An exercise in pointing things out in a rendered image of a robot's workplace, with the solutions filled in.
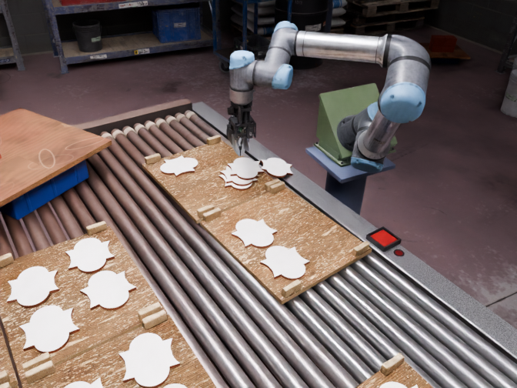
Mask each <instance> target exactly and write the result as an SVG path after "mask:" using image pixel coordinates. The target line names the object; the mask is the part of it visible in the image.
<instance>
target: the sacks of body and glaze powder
mask: <svg viewBox="0 0 517 388"><path fill-rule="evenodd" d="M232 1H233V2H234V3H236V4H235V5H233V6H232V7H231V10H232V11H233V12H235V14H234V15H232V16H231V17H230V19H231V33H232V34H238V33H242V36H243V4H242V3H240V2H237V1H235V0H232ZM254 4H255V3H252V4H247V35H253V34H254ZM274 5H275V1H269V2H259V3H258V35H260V36H262V37H264V38H266V39H272V33H273V32H274V24H275V8H274ZM345 5H347V1H346V0H333V10H332V24H331V31H330V32H331V33H336V34H343V31H344V28H343V27H342V25H344V24H345V21H343V20H342V19H341V18H339V17H338V16H341V15H343V14H345V13H346V10H345V9H343V8H342V7H344V6H345Z"/></svg>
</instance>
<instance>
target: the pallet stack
mask: <svg viewBox="0 0 517 388"><path fill-rule="evenodd" d="M346 1H347V5H345V6H344V7H342V8H343V9H345V10H346V13H345V14H343V15H341V16H338V17H339V18H341V19H342V20H343V21H345V24H344V25H342V27H343V28H344V30H349V29H353V30H352V34H351V35H377V34H383V33H389V32H398V31H404V30H409V29H414V28H421V27H422V26H423V22H424V21H423V19H425V17H424V16H423V15H424V11H425V10H430V9H437V8H438V5H439V0H346ZM422 1H426V3H422ZM413 20H414V21H413ZM407 21H413V22H412V25H411V26H406V27H400V28H396V27H395V24H396V23H400V22H407ZM377 25H382V30H378V31H373V32H365V30H364V28H366V27H372V26H377Z"/></svg>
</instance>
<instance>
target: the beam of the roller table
mask: <svg viewBox="0 0 517 388"><path fill-rule="evenodd" d="M192 111H193V112H194V113H195V114H196V115H197V116H198V117H199V118H200V119H202V120H203V121H204V122H206V123H207V124H208V125H210V126H211V127H212V128H213V129H214V130H216V131H217V132H219V133H220V134H221V135H223V136H224V137H225V138H227V140H229V139H228V136H227V134H226V129H227V125H228V122H229V120H227V119H226V118H225V117H223V116H222V115H220V114H219V113H217V112H216V111H215V110H214V109H212V108H211V107H209V106H208V105H206V104H205V103H204V102H197V103H194V104H192ZM245 154H247V155H248V156H249V157H251V158H252V159H254V160H255V161H261V160H266V161H267V159H269V158H278V159H281V158H279V157H278V156H277V155H276V154H274V153H273V152H271V151H270V150H269V149H267V148H266V147H264V146H263V145H262V144H261V143H259V142H257V141H256V140H255V139H253V138H252V139H249V151H247V150H245ZM290 171H291V172H292V173H293V175H292V176H290V175H286V176H285V177H283V178H277V179H279V180H280V181H282V182H284V183H285V184H286V185H287V186H288V187H289V188H290V189H292V190H293V191H294V192H296V193H297V194H298V195H300V196H301V197H302V198H303V199H304V200H306V201H307V202H309V203H310V204H311V205H313V206H314V207H315V208H316V209H317V210H319V211H320V212H321V213H323V214H324V215H326V216H327V217H329V218H330V219H331V220H332V221H334V222H336V223H337V224H338V225H340V226H341V227H342V228H343V229H345V230H347V231H348V232H350V233H351V234H352V235H353V236H355V237H356V238H358V239H359V240H361V241H362V242H365V241H367V242H369V241H368V240H367V239H366V235H367V234H369V233H371V232H373V231H375V230H377V228H376V227H375V226H373V225H372V224H371V223H370V222H368V221H367V220H365V219H363V218H362V217H361V216H360V215H359V214H357V213H356V212H354V211H353V210H351V209H350V208H349V207H348V206H346V205H345V204H343V203H342V202H340V201H339V200H337V199H336V198H335V197H334V196H332V195H331V194H329V193H328V192H326V191H325V190H324V189H323V188H321V187H320V186H318V185H317V184H315V183H314V182H313V181H312V180H310V179H309V178H307V177H306V176H304V175H303V174H301V173H300V172H299V171H298V170H296V169H295V168H293V167H291V168H290ZM369 247H370V248H372V252H373V253H374V254H376V255H377V256H378V257H379V258H380V259H382V260H383V261H384V262H386V263H387V264H389V265H390V266H391V267H392V268H393V269H395V270H396V271H397V272H398V273H400V274H401V275H403V276H404V277H405V278H406V279H407V280H409V281H410V282H411V283H413V284H414V285H415V286H417V287H418V288H419V289H420V290H421V291H423V292H424V293H425V294H427V295H428V296H430V297H431V298H432V299H433V300H435V301H436V302H437V303H438V304H439V305H441V306H442V307H444V308H445V309H447V310H448V311H449V312H450V313H451V314H452V315H454V316H455V317H456V318H458V319H459V320H461V321H462V322H463V323H464V324H465V325H467V326H468V327H469V328H470V329H472V330H473V331H475V332H476V333H477V334H479V335H480V336H481V337H482V338H483V339H484V340H486V341H487V342H489V343H490V344H491V345H493V346H494V347H495V348H496V349H497V350H499V351H500V352H501V353H503V354H504V355H505V356H507V357H508V358H509V359H510V360H511V361H513V362H514V363H516V364H517V329H516V328H515V327H513V326H511V325H510V324H509V323H507V322H506V321H505V320H503V319H502V318H501V317H499V316H498V315H496V314H495V313H493V311H491V310H490V309H488V308H487V307H485V306H484V305H482V304H481V303H480V302H479V301H477V300H476V299H474V298H473V297H471V296H470V295H469V294H468V293H466V292H465V291H463V290H462V289H460V288H459V287H457V285H455V284H454V283H452V282H451V281H449V280H448V279H446V278H445V277H444V276H443V275H441V274H440V273H438V272H437V271H435V270H434V269H433V268H432V267H430V266H429V265H427V264H426V263H424V262H423V261H421V260H420V259H419V258H418V257H417V256H415V255H413V254H412V253H411V252H409V251H408V250H407V249H405V248H404V247H403V246H401V245H399V244H398V245H397V246H394V247H392V248H391V249H389V250H387V251H385V252H383V251H381V250H380V249H379V248H377V247H376V246H374V245H373V244H372V243H370V242H369ZM395 249H400V250H402V251H403V252H404V254H405V255H404V256H396V255H395V254H394V250H395Z"/></svg>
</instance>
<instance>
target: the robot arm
mask: <svg viewBox="0 0 517 388"><path fill-rule="evenodd" d="M292 55H297V56H304V57H313V58H321V59H337V60H345V61H353V62H369V63H377V64H380V66H381V67H382V68H388V72H387V76H386V80H385V85H384V88H383V90H382V92H381V94H380V96H379V99H378V101H377V102H374V103H373V104H371V105H369V107H367V108H366V109H364V110H362V111H361V112H360V113H359V114H357V115H349V116H346V117H345V118H344V119H342V120H341V121H340V123H339V124H338V127H337V136H338V139H339V141H340V143H341V144H342V146H343V147H344V148H345V149H347V150H349V151H351V152H352V157H351V165H352V166H353V167H354V168H356V169H358V170H360V171H363V172H380V171H382V167H383V166H384V165H383V163H384V159H385V157H386V156H387V154H388V153H389V150H390V147H391V143H390V142H391V140H392V138H393V137H394V135H395V134H396V132H397V131H398V129H399V127H400V126H401V124H402V123H407V122H409V121H411V122H412V121H414V120H416V119H417V118H418V117H419V116H420V115H421V114H422V111H423V109H424V107H425V96H426V92H427V87H428V82H429V74H430V71H431V59H430V56H429V54H428V53H427V51H426V50H425V48H424V47H423V46H422V45H420V44H419V43H417V42H416V41H414V40H412V39H411V38H407V37H405V36H402V35H394V34H386V35H385V36H383V37H375V36H366V35H346V34H336V33H326V32H307V31H298V28H297V27H296V25H295V24H293V23H290V22H287V21H283V22H280V23H278V24H277V25H276V27H275V30H274V32H273V33H272V39H271V41H270V44H269V49H268V51H267V54H266V57H265V61H264V62H263V61H257V60H255V58H254V54H253V53H252V52H249V51H244V50H241V51H236V52H233V53H232V54H231V55H230V66H229V71H230V87H229V89H230V100H231V106H230V107H229V108H227V109H228V114H229V115H231V117H230V118H229V119H228V120H229V122H228V125H227V129H226V134H227V136H228V139H229V141H230V143H231V144H232V147H233V149H234V150H235V152H236V154H237V155H238V156H242V154H243V153H244V152H245V150H247V151H249V139H252V137H253V136H254V137H255V138H256V123H255V121H254V119H253V118H252V117H251V116H250V112H251V110H252V107H251V106H252V100H253V92H255V90H254V89H253V87H254V85H257V86H261V87H267V88H273V89H288V88H289V87H290V85H291V83H292V76H293V68H292V66H291V65H289V62H290V58H291V56H292ZM254 127H255V132H254ZM239 138H241V139H242V141H241V142H240V145H241V146H240V148H239V143H238V141H239Z"/></svg>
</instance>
